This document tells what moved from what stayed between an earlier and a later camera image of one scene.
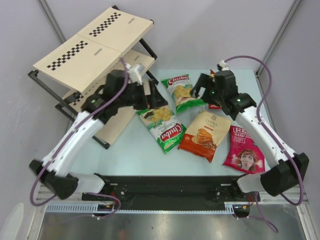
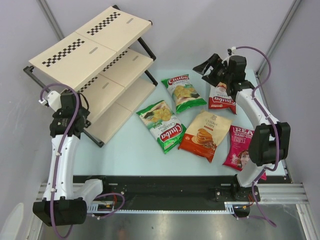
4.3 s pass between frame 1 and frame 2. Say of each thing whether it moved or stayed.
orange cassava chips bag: stayed
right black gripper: moved
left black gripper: moved
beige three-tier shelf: stayed
